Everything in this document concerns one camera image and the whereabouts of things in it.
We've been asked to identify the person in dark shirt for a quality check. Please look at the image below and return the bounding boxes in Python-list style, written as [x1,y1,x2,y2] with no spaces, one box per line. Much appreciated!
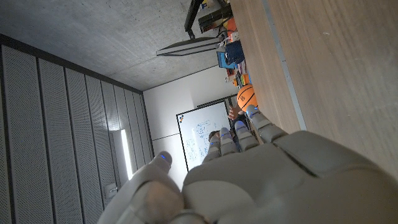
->
[208,105,251,147]

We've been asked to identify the black monitor on arm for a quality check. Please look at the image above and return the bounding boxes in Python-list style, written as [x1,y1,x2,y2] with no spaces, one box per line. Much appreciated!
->
[155,0,222,57]

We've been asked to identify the white wall socket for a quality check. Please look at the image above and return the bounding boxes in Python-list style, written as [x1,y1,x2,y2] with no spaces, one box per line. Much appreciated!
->
[104,182,119,199]

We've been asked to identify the white whiteboard with black frame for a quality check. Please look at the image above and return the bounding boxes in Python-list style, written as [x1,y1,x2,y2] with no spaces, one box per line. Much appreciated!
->
[175,100,233,172]

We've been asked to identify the orange basketball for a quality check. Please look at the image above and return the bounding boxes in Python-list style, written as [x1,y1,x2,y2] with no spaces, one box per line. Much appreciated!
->
[236,84,259,112]

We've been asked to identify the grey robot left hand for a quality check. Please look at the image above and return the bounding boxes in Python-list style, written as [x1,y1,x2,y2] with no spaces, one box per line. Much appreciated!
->
[96,105,398,224]

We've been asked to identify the orange box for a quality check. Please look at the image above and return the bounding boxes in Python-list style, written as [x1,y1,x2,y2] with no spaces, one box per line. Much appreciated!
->
[226,17,238,38]

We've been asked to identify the black equipment case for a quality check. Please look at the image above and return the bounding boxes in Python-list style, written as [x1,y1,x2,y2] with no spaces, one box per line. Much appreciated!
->
[198,4,234,34]

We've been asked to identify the dark blue bag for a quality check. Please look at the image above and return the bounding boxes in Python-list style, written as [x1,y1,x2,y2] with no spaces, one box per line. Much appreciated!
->
[224,40,246,65]

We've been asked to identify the blue box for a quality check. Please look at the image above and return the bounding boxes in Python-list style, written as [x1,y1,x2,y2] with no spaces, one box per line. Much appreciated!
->
[216,50,234,70]

